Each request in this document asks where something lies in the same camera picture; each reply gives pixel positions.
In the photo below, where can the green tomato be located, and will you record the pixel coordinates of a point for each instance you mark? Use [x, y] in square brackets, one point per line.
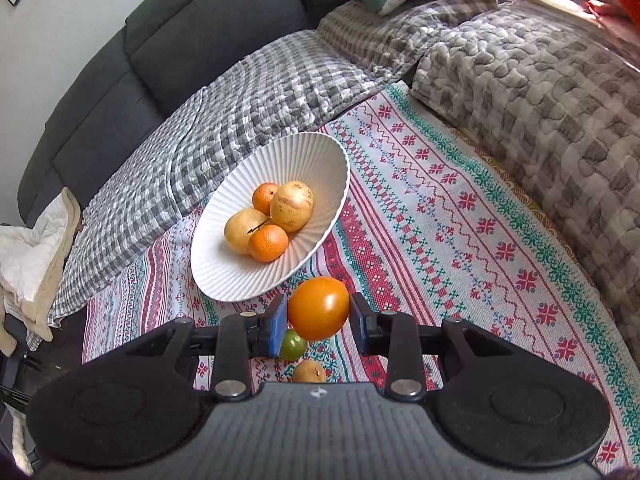
[293, 346]

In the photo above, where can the large yellow passion fruit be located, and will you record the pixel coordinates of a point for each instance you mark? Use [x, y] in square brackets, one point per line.
[240, 227]

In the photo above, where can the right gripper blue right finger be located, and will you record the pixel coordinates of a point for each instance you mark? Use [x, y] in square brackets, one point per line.
[363, 322]

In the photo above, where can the orange tomato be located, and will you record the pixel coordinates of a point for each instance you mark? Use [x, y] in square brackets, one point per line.
[318, 308]

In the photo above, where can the clear plastic sleeve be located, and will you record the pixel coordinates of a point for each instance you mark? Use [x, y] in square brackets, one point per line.
[605, 19]

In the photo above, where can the cream white blanket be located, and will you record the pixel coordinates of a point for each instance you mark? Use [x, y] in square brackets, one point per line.
[32, 264]

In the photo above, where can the mandarin orange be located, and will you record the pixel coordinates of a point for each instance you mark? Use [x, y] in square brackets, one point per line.
[263, 195]

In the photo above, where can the dark grey sofa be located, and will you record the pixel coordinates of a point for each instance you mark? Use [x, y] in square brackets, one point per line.
[166, 50]

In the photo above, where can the grey checked quilt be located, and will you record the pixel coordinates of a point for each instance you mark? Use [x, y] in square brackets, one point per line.
[295, 83]

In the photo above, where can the mandarin with stem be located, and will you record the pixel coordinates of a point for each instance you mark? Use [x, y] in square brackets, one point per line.
[268, 243]

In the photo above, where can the brown longan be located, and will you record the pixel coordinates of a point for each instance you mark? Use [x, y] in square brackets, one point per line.
[308, 371]

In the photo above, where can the patterned red green tablecloth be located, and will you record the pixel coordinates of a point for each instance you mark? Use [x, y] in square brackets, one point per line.
[431, 228]

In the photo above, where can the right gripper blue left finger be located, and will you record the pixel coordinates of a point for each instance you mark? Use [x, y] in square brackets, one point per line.
[273, 324]

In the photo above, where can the brown grey checked blanket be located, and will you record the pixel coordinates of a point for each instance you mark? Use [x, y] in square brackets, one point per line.
[556, 106]

